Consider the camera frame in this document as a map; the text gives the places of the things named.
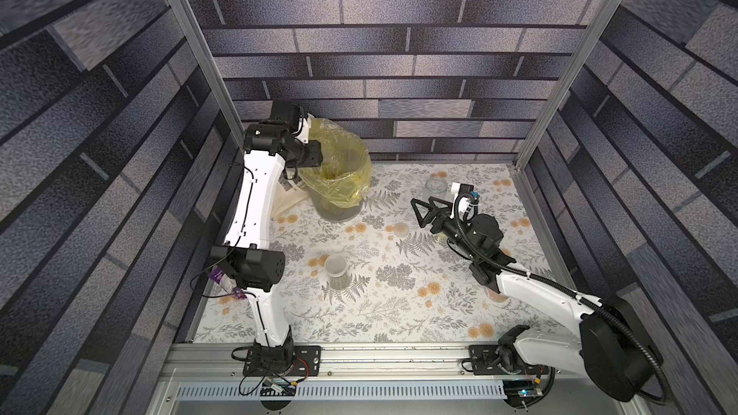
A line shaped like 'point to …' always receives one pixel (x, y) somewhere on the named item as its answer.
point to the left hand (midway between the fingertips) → (316, 153)
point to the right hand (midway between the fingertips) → (419, 198)
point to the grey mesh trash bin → (330, 211)
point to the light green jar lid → (441, 236)
